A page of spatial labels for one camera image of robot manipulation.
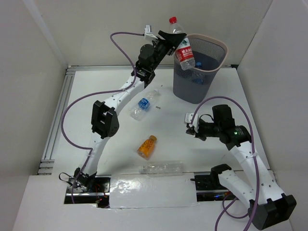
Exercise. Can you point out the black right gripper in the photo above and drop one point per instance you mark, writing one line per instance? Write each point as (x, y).
(198, 134)

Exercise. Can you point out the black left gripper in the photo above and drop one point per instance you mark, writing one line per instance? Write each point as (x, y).
(166, 44)

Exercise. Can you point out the clear bottle red cap label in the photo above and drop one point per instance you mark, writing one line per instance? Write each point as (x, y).
(183, 52)

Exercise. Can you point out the clear bottle blue cap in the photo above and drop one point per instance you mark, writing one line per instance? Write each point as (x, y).
(197, 77)

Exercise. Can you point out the clear crushed unlabelled bottle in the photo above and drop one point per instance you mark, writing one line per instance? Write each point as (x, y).
(162, 169)

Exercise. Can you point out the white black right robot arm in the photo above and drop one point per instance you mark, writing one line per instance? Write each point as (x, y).
(266, 203)

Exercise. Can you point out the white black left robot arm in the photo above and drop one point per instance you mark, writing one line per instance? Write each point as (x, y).
(104, 117)

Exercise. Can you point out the grey mesh waste bin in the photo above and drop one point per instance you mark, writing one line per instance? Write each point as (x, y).
(193, 84)

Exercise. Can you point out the small orange juice bottle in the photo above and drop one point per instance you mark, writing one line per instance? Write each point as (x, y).
(147, 148)

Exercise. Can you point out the clear bottle blue Aqua label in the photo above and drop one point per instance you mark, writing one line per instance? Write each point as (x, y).
(144, 105)

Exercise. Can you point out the white taped cover sheet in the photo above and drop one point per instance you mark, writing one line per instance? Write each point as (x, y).
(144, 191)

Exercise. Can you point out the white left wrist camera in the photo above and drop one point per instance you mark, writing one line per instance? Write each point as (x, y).
(148, 33)

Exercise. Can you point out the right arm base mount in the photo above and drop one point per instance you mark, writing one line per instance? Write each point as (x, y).
(208, 187)

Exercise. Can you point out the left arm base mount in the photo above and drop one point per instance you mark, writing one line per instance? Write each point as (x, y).
(97, 192)

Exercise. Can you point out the aluminium frame rail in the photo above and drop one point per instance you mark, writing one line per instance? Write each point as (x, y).
(49, 153)

